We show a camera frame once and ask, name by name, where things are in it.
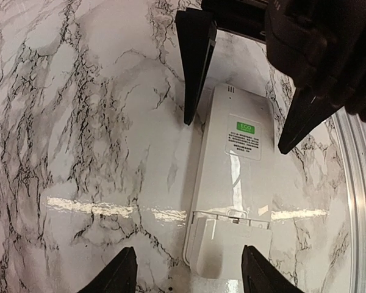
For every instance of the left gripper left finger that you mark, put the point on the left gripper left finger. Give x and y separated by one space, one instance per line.
120 275

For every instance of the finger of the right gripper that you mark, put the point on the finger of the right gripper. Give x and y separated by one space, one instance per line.
306 112

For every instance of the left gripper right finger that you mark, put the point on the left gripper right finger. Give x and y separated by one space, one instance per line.
260 276

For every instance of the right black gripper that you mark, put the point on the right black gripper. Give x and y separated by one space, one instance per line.
197 31

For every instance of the white remote control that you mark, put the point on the white remote control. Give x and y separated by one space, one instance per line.
237 154

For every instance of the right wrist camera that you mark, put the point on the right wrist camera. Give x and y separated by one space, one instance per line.
327 51

